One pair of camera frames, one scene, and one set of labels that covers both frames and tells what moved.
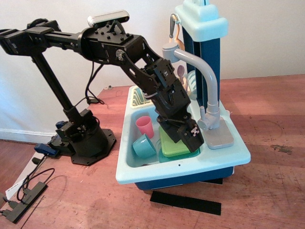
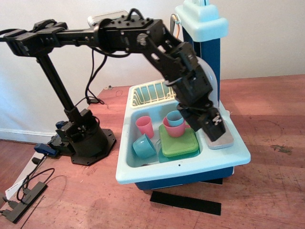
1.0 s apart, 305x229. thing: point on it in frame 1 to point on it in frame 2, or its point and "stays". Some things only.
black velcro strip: x=201 y=205 stays
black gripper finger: x=191 y=135 to x=213 y=125
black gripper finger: x=172 y=129 to x=192 y=118
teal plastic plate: x=162 y=158 stays
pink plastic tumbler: x=144 y=123 stays
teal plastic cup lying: x=143 y=147 stays
